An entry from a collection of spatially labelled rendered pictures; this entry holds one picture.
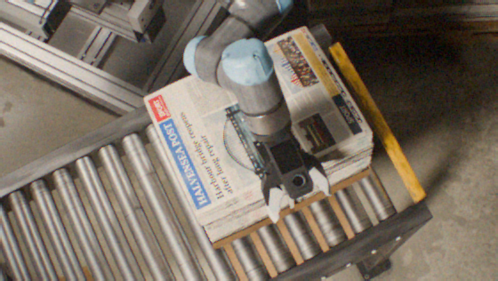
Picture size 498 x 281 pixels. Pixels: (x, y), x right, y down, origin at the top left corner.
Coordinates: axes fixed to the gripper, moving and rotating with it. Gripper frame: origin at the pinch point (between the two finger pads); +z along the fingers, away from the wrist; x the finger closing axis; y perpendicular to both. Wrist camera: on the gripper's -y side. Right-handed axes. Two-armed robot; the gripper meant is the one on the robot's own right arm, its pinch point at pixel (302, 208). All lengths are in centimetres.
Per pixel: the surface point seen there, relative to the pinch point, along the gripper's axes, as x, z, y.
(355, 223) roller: -11.7, 23.1, 11.5
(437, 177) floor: -59, 83, 67
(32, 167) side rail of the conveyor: 52, -4, 47
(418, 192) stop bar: -27.7, 21.7, 9.7
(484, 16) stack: -100, 42, 88
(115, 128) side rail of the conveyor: 29, -4, 47
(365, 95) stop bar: -27.5, 6.7, 31.2
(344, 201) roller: -11.8, 19.7, 16.1
